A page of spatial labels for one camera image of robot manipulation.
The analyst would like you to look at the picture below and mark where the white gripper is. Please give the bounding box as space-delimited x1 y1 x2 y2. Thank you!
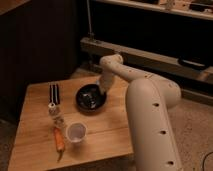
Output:
98 69 115 93

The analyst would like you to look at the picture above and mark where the black ceramic bowl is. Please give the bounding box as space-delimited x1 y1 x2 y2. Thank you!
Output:
75 84 107 112

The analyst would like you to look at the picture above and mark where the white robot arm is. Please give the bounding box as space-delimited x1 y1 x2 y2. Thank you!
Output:
98 54 184 171

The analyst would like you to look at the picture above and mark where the vertical metal pole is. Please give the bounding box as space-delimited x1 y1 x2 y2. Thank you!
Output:
86 0 94 41

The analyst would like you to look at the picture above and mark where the white paper cup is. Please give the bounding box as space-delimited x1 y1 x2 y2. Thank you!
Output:
66 123 87 144

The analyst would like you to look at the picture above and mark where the wooden low table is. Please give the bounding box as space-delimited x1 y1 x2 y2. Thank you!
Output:
7 72 161 171

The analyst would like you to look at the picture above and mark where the white sauce bottle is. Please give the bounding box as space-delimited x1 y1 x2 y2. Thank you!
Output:
48 103 66 129

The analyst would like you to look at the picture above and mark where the orange carrot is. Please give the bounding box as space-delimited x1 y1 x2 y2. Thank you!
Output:
54 128 65 161

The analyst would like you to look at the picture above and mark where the long metal rail beam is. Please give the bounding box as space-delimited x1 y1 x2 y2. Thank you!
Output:
80 37 213 82

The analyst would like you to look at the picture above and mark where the black handle on beam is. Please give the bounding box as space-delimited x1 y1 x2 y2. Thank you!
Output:
177 59 209 70

